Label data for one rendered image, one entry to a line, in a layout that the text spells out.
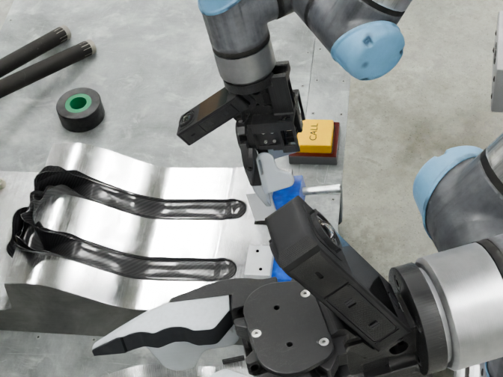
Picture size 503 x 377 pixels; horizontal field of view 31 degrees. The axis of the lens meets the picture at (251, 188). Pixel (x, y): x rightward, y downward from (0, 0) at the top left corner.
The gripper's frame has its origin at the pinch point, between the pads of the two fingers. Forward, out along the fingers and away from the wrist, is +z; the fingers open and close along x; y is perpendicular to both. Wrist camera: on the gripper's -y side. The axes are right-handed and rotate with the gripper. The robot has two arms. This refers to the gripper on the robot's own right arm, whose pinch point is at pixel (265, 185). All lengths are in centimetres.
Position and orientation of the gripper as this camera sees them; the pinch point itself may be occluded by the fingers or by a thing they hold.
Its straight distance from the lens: 132.1
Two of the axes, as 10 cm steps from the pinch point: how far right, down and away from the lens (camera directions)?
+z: 2.2, 7.3, 6.4
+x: 1.5, -6.8, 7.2
